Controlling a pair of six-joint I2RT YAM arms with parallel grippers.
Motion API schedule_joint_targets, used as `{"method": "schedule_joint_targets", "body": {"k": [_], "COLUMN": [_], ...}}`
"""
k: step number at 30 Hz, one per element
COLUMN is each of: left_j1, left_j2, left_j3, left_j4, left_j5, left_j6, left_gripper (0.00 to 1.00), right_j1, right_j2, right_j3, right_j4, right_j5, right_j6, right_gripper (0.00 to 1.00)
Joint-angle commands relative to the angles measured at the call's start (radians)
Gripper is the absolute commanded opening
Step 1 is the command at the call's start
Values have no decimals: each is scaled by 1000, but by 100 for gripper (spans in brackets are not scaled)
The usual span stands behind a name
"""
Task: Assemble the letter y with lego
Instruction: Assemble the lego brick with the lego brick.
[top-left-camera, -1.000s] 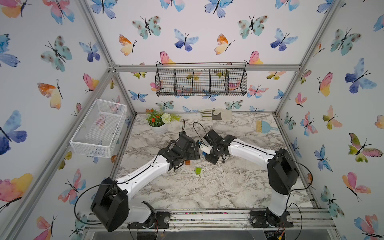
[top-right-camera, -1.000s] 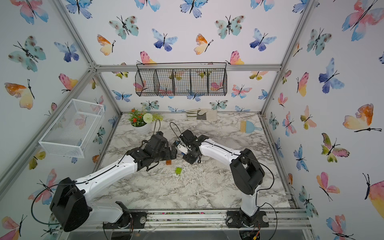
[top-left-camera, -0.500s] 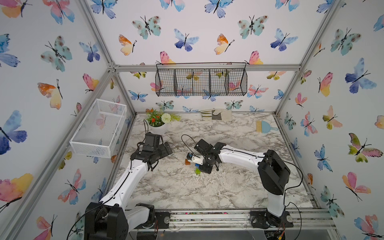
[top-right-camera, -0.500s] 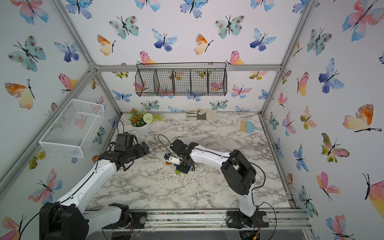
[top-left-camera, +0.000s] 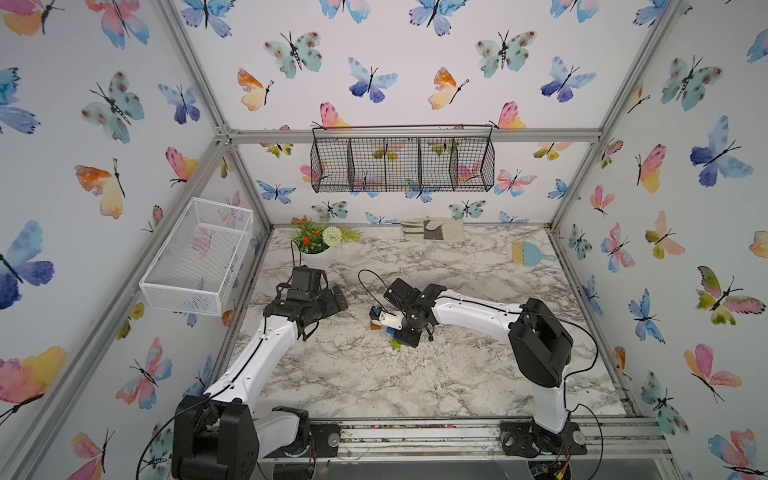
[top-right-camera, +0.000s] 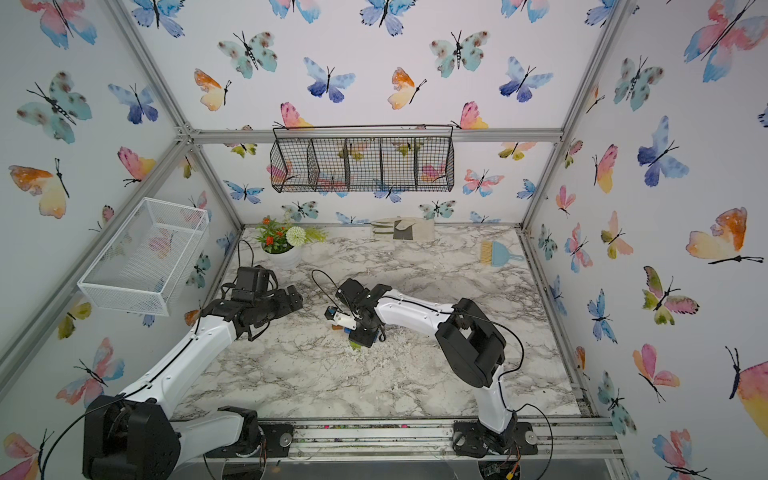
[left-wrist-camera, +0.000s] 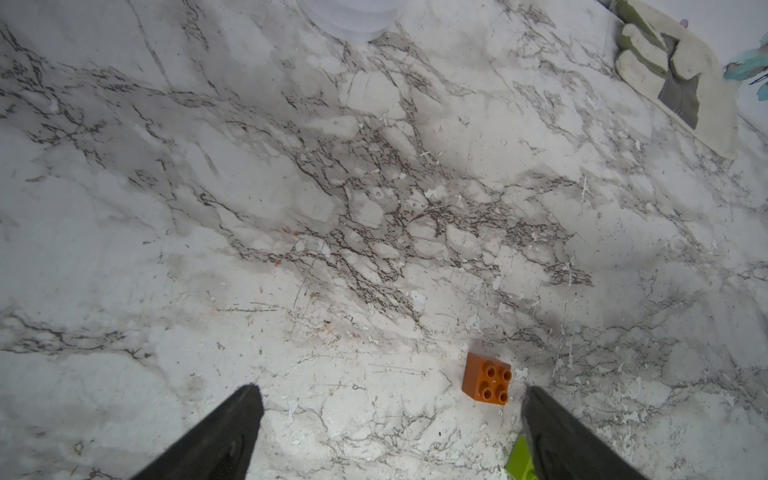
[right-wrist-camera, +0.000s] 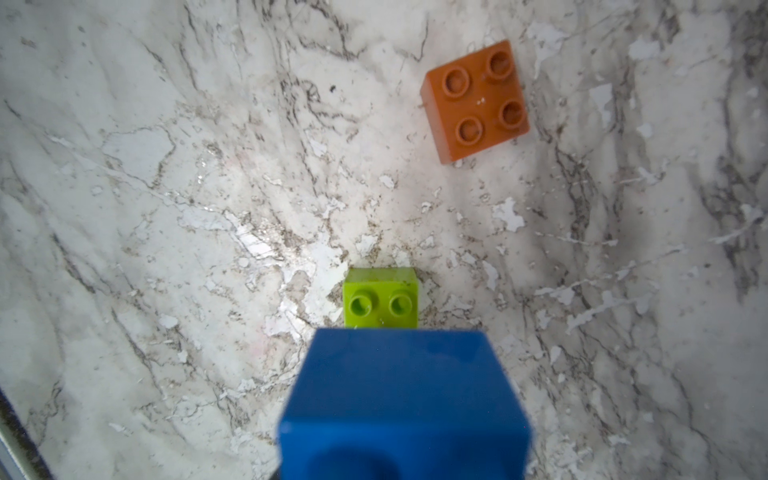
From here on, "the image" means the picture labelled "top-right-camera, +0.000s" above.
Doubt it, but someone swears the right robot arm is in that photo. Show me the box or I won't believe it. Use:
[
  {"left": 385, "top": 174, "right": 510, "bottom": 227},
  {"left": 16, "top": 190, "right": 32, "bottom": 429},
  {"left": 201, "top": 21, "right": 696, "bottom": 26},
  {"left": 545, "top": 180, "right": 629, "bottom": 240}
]
[{"left": 325, "top": 279, "right": 514, "bottom": 434}]

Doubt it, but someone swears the black wire basket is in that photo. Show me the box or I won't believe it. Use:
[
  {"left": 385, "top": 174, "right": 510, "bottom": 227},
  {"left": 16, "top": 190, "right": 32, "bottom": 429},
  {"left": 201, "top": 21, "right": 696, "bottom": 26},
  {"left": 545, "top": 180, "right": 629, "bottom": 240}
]
[{"left": 268, "top": 124, "right": 455, "bottom": 194}]

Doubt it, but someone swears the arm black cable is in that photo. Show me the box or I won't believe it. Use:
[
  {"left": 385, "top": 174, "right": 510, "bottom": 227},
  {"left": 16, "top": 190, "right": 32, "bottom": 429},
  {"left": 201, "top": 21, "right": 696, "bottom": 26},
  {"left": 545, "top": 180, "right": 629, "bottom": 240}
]
[
  {"left": 491, "top": 323, "right": 557, "bottom": 480},
  {"left": 39, "top": 383, "right": 151, "bottom": 480}
]

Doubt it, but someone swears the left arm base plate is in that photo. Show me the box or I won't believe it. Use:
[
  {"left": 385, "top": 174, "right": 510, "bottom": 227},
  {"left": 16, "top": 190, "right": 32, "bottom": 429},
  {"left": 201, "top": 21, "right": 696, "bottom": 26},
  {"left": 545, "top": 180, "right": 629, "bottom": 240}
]
[{"left": 205, "top": 421, "right": 295, "bottom": 461}]

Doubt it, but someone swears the white flower pot plant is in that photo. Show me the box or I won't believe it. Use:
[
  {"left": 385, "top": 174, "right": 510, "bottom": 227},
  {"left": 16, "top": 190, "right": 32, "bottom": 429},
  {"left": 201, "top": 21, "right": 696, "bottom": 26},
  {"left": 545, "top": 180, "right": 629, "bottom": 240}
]
[{"left": 256, "top": 217, "right": 327, "bottom": 270}]

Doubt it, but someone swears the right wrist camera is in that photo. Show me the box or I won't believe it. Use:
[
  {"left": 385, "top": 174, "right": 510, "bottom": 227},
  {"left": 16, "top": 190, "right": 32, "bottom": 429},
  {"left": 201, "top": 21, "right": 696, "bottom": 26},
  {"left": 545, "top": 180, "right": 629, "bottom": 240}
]
[{"left": 325, "top": 306, "right": 357, "bottom": 331}]

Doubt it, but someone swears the blue hand brush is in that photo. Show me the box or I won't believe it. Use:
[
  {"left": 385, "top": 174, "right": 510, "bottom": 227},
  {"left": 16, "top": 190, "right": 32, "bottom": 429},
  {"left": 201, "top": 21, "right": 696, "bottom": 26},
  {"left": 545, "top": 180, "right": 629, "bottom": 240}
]
[{"left": 480, "top": 241, "right": 525, "bottom": 268}]

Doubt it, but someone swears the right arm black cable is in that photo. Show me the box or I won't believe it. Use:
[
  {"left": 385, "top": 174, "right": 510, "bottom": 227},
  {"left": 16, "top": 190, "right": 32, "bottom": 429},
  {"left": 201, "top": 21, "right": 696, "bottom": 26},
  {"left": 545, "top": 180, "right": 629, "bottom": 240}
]
[{"left": 491, "top": 323, "right": 557, "bottom": 480}]

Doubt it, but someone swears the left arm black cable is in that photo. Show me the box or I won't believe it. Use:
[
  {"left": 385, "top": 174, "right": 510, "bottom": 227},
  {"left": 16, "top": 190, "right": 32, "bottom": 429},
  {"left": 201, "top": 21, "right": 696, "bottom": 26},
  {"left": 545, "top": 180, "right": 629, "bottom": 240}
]
[{"left": 39, "top": 383, "right": 151, "bottom": 480}]

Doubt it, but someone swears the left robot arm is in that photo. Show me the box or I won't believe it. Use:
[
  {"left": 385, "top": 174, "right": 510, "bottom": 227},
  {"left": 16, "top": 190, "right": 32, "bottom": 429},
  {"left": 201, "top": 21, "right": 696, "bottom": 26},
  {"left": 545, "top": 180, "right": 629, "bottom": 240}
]
[{"left": 82, "top": 286, "right": 303, "bottom": 479}]

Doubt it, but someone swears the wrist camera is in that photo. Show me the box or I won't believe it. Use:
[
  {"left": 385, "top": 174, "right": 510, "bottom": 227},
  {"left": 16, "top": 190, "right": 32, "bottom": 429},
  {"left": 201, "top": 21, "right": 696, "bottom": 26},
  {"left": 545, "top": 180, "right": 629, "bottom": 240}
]
[
  {"left": 231, "top": 265, "right": 279, "bottom": 303},
  {"left": 325, "top": 306, "right": 357, "bottom": 331}
]

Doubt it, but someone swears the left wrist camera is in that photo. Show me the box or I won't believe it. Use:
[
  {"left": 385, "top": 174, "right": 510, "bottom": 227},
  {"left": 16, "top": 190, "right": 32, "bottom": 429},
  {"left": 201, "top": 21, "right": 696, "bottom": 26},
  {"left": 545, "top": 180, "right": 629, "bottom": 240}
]
[{"left": 231, "top": 265, "right": 279, "bottom": 303}]

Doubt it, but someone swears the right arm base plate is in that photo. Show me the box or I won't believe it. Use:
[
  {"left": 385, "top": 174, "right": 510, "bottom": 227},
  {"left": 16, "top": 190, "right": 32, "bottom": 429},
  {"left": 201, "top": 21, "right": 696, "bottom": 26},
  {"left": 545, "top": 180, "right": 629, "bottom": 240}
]
[{"left": 451, "top": 419, "right": 538, "bottom": 459}]

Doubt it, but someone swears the white mesh basket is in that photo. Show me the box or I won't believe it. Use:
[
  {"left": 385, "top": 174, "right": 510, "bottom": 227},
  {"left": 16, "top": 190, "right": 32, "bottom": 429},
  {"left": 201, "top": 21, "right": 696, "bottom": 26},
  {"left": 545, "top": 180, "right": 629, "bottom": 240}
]
[{"left": 77, "top": 197, "right": 209, "bottom": 316}]

